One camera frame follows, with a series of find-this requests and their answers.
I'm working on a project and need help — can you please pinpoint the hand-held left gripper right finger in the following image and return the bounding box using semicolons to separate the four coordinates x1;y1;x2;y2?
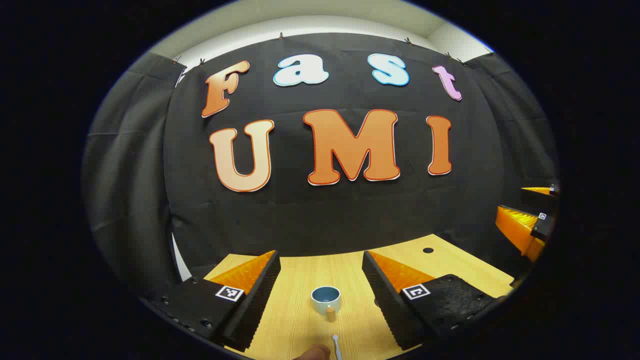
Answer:
361;250;507;351

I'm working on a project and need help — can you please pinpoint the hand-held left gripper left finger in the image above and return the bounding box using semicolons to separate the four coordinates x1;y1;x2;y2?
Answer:
144;249;282;353

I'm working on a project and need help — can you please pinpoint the pale blue cup wooden handle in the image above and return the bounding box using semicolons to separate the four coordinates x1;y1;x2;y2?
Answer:
310;285;342;323

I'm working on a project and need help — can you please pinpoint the light wooden desktop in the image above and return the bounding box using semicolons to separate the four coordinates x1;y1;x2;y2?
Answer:
202;233;516;360

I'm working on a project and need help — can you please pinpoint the black backdrop cloth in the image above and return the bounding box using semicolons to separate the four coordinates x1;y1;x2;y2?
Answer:
82;32;561;301

